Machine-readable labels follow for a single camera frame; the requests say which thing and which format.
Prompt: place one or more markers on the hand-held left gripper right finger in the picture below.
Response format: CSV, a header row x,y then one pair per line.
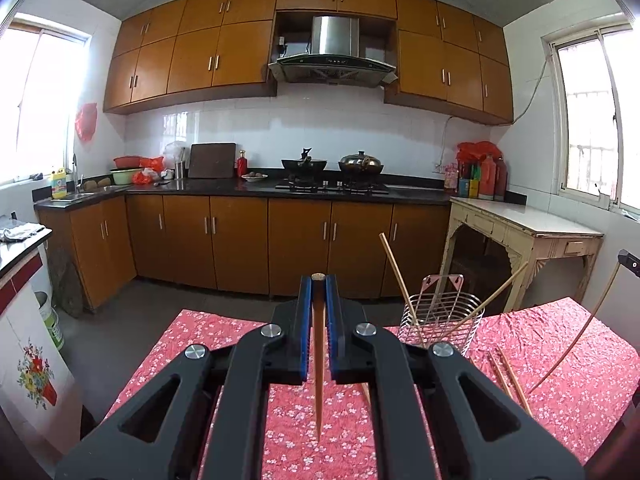
x,y
331,330

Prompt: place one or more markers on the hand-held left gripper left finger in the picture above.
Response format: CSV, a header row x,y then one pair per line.
x,y
306,330

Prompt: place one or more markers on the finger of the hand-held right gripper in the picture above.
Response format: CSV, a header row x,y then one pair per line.
x,y
631,262

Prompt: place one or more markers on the wooden chopstick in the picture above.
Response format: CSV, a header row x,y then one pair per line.
x,y
500,375
318,390
367,394
395,270
590,321
515,385
500,287

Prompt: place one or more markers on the red floral tablecloth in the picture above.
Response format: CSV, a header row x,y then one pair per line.
x,y
575,350

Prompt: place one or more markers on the orange wooden base cabinets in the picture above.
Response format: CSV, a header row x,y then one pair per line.
x,y
240,245

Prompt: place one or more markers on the cream wooden side table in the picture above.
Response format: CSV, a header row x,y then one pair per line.
x,y
530,222

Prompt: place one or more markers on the black gas stove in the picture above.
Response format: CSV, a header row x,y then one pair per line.
x,y
332,186

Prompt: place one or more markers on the window with barred view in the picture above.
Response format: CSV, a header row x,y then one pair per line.
x,y
590,120

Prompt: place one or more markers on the dark red bottle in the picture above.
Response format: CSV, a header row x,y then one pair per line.
x,y
501,182

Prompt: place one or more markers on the plate with food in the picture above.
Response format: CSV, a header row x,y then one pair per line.
x,y
254,176

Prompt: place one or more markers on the red plastic jug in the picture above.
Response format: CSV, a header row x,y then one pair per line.
x,y
487,180

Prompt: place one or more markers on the black wok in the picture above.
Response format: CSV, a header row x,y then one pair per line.
x,y
303,164

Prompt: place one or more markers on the dark pot with lid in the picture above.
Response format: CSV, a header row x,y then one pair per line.
x,y
361,164

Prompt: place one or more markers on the black stone countertop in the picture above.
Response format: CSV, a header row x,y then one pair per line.
x,y
210,191

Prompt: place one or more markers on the small red bottle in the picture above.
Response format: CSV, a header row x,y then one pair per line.
x,y
242,164

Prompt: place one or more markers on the red bag over bottles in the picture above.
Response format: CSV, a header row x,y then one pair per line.
x,y
477,150

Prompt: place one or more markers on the pink bottle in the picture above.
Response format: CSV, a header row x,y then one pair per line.
x,y
451,180

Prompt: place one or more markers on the dark wooden cutting board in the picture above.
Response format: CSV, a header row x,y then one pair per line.
x,y
212,160

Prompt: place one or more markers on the white plastic bag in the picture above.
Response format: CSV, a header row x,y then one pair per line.
x,y
175,152

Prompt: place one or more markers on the green plastic basin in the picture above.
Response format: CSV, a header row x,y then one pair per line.
x,y
122,176

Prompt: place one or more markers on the red plastic basin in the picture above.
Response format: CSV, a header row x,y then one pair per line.
x,y
127,161

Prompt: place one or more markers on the steel sink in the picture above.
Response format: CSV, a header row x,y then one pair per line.
x,y
95,191

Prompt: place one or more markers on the white green bucket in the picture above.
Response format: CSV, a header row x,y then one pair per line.
x,y
50,322

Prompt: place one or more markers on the white cabinet with flower sticker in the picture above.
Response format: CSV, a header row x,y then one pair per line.
x,y
30,360

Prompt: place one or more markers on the metal faucet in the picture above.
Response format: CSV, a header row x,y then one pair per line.
x,y
76,172

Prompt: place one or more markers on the yellow dish soap bottle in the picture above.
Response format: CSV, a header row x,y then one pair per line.
x,y
59,185

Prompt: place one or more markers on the steel range hood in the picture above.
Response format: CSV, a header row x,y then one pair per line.
x,y
332,40

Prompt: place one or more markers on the white cloth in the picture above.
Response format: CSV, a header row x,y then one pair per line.
x,y
17,232

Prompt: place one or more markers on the window over sink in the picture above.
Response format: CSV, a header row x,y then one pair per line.
x,y
40,105

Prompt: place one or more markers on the orange wooden wall cabinets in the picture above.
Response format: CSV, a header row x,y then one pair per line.
x,y
200,55

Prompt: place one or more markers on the red bag on wall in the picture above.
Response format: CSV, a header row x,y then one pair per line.
x,y
86,121

